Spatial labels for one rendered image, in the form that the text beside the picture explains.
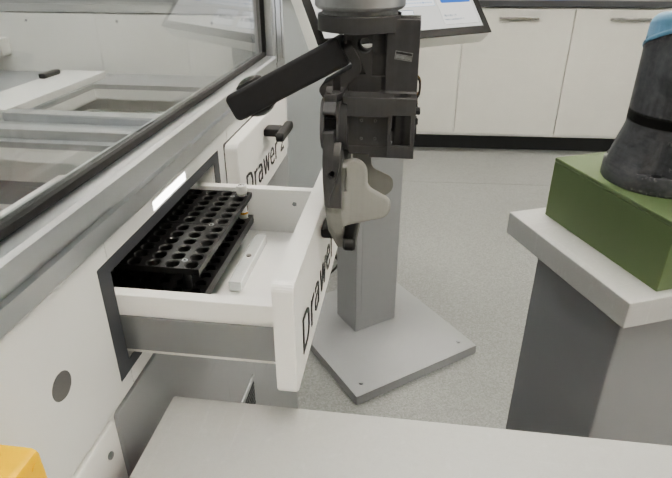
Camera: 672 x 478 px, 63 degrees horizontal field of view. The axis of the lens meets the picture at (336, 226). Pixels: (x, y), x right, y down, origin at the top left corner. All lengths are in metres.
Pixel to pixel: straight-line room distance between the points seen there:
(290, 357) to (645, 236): 0.52
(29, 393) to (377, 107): 0.33
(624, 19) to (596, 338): 2.91
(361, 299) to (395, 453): 1.26
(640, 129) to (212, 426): 0.65
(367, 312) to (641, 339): 1.06
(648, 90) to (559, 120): 2.88
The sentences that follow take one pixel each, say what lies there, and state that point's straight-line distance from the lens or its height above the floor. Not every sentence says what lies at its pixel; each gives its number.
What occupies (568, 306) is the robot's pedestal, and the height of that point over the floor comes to 0.65.
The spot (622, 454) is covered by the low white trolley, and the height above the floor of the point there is 0.76.
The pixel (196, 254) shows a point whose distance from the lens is 0.53.
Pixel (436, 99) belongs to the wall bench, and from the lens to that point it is 3.53.
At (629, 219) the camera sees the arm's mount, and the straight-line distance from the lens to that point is 0.83.
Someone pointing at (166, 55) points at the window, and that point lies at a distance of 0.62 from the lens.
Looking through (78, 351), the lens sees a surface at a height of 0.89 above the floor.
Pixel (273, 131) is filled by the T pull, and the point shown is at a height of 0.91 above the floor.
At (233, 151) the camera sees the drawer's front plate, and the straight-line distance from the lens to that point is 0.73.
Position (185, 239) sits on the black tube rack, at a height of 0.90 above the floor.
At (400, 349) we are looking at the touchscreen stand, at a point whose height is 0.04.
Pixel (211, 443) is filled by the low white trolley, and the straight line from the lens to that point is 0.54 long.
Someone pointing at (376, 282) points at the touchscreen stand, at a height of 0.21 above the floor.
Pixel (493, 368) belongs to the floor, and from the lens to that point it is 1.82.
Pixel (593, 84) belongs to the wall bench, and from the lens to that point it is 3.71.
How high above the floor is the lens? 1.15
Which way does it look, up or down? 27 degrees down
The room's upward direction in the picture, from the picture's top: straight up
